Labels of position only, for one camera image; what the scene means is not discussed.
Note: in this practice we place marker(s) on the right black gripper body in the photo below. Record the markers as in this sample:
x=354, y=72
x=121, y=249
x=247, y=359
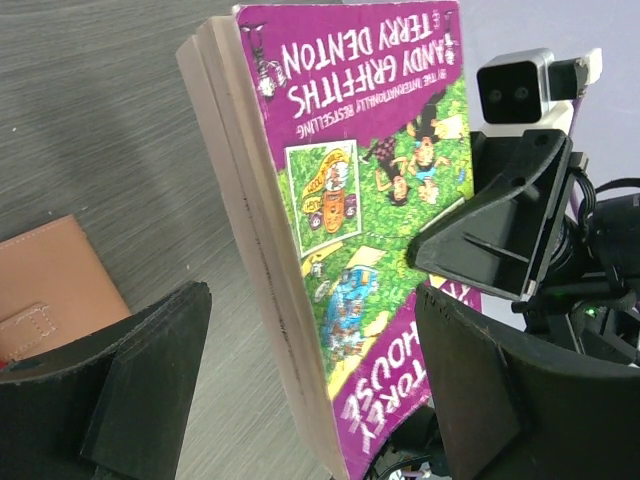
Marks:
x=582, y=243

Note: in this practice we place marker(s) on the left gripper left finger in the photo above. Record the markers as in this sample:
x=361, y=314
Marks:
x=112, y=405

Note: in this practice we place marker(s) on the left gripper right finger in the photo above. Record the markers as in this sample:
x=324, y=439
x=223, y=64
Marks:
x=512, y=406

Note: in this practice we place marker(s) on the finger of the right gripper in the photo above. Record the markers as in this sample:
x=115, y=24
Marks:
x=500, y=241

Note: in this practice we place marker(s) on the purple cover book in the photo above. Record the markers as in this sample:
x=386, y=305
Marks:
x=338, y=133

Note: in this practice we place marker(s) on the tan leather wallet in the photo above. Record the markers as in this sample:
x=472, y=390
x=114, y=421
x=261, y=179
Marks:
x=54, y=290

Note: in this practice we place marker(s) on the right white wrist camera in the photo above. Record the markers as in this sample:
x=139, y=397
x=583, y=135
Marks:
x=532, y=90

